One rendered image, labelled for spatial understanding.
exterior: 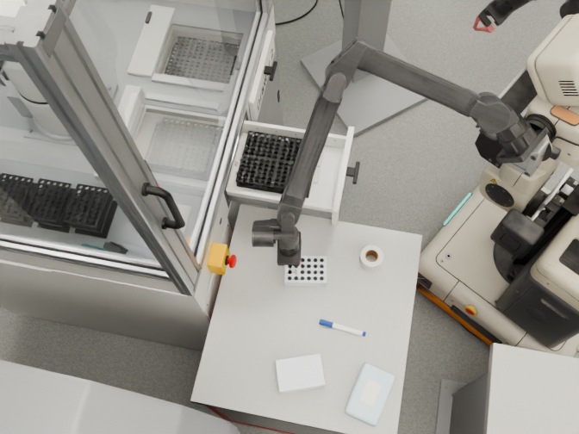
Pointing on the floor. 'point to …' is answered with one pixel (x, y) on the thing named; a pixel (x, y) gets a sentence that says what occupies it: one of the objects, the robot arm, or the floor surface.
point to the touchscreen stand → (357, 25)
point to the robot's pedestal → (513, 396)
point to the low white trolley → (308, 327)
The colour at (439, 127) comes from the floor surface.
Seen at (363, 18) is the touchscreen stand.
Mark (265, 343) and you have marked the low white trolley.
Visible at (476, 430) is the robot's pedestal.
